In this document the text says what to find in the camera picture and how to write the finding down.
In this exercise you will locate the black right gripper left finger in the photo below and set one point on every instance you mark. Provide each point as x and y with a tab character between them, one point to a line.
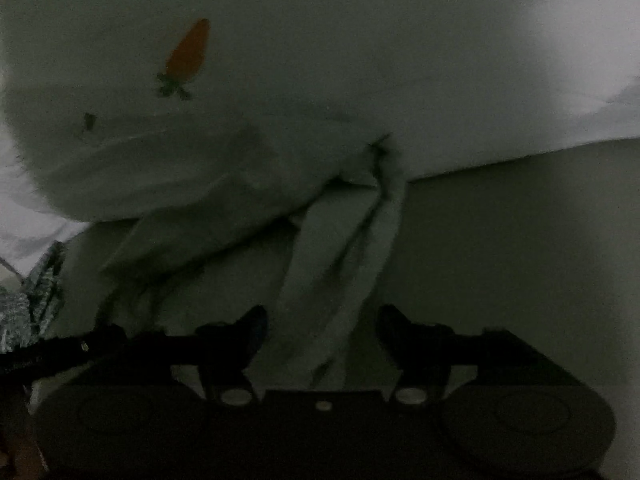
226	351

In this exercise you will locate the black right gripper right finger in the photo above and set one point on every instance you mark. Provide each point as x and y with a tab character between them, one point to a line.
425	356

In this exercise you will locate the grey zip hoodie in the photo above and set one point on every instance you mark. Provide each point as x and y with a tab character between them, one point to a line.
192	217

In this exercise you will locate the plaid checked shirt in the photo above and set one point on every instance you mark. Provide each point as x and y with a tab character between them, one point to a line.
26	315

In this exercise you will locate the carrot print backdrop sheet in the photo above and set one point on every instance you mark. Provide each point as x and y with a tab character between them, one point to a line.
459	83

